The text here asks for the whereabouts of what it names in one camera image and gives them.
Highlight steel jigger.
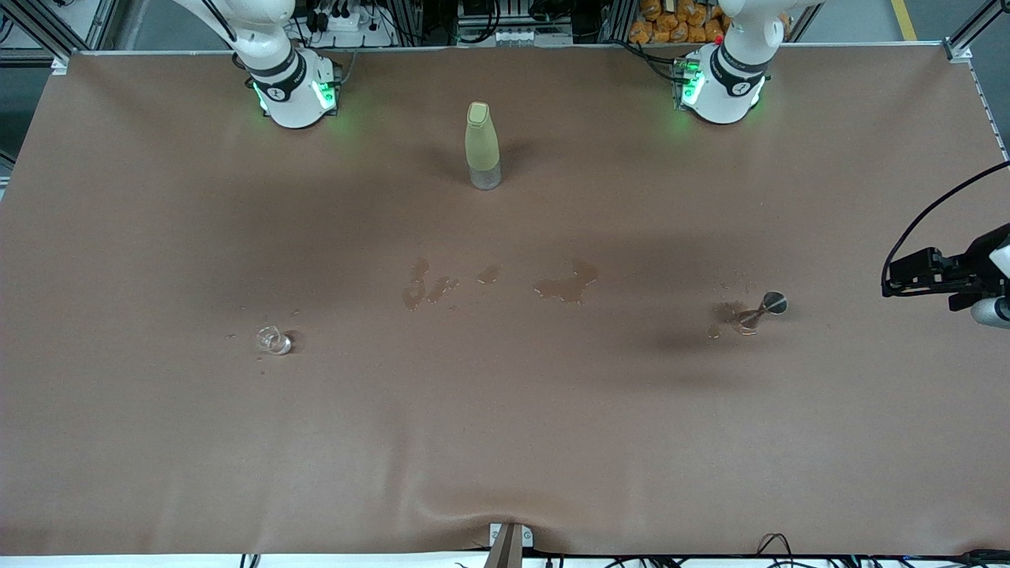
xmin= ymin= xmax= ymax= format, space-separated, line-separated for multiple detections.
xmin=734 ymin=290 xmax=788 ymax=336

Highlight clear glass cup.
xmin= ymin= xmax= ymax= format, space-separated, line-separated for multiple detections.
xmin=254 ymin=325 xmax=294 ymax=356

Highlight orange snack packs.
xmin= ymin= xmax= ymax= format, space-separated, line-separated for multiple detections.
xmin=629 ymin=0 xmax=728 ymax=44

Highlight brown table mat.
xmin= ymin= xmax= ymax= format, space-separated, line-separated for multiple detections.
xmin=0 ymin=43 xmax=1010 ymax=557

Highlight yellow-green bottle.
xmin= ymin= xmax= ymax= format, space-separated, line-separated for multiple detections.
xmin=464 ymin=101 xmax=503 ymax=191

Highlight metal table clamp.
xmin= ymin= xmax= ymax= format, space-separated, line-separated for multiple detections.
xmin=489 ymin=522 xmax=534 ymax=568

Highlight white power strip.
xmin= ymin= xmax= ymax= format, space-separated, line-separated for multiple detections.
xmin=304 ymin=4 xmax=395 ymax=48

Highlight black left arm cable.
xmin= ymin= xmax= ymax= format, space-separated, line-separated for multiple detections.
xmin=881 ymin=160 xmax=1010 ymax=297

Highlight aluminium frame strut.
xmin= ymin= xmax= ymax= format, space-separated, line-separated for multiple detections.
xmin=16 ymin=0 xmax=119 ymax=68
xmin=943 ymin=0 xmax=1010 ymax=62

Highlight long black cable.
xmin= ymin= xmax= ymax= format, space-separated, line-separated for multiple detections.
xmin=544 ymin=550 xmax=1010 ymax=568

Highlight black base cable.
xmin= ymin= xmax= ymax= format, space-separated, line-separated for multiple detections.
xmin=612 ymin=38 xmax=683 ymax=84

